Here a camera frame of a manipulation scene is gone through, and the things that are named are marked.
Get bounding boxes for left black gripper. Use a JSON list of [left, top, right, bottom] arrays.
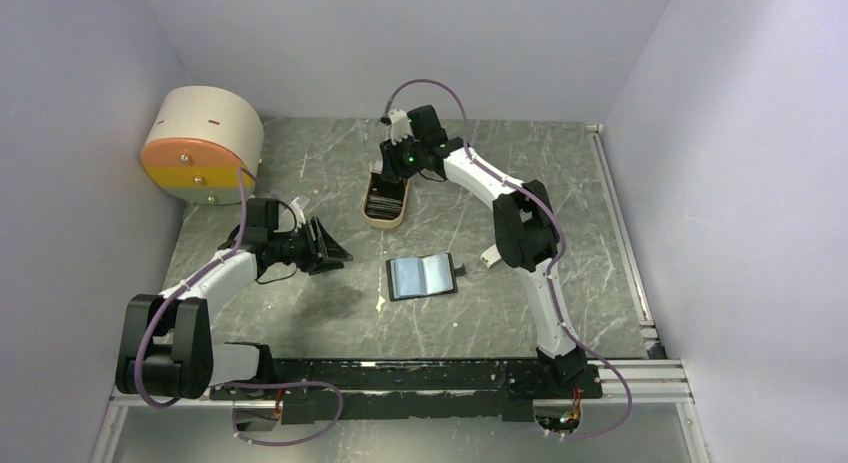
[[269, 216, 353, 276]]

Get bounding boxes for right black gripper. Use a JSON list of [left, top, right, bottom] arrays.
[[379, 132, 426, 184]]

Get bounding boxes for beige wooden card tray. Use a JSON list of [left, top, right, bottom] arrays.
[[362, 171, 411, 229]]

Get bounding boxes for black leather card holder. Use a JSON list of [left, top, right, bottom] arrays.
[[385, 252, 466, 301]]

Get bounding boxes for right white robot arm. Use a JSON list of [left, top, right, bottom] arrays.
[[379, 105, 579, 397]]

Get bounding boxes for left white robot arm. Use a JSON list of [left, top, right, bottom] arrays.
[[115, 198, 353, 407]]

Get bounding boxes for small white wooden block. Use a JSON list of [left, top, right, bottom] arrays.
[[480, 245, 501, 268]]

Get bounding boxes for round pastel drawer box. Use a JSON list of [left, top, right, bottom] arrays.
[[140, 86, 264, 205]]

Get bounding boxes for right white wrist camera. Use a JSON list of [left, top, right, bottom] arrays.
[[387, 109, 413, 145]]

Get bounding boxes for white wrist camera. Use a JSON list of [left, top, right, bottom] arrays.
[[289, 195, 310, 228], [387, 109, 413, 145]]

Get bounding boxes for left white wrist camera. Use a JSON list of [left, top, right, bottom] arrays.
[[289, 195, 310, 228]]

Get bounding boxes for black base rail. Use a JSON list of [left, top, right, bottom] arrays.
[[210, 357, 603, 424]]

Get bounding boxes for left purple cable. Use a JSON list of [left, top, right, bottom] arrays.
[[132, 167, 346, 448]]

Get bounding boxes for purple cable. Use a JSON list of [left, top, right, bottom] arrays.
[[132, 167, 346, 448], [380, 78, 634, 443]]

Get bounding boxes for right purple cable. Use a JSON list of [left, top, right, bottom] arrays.
[[380, 78, 634, 443]]

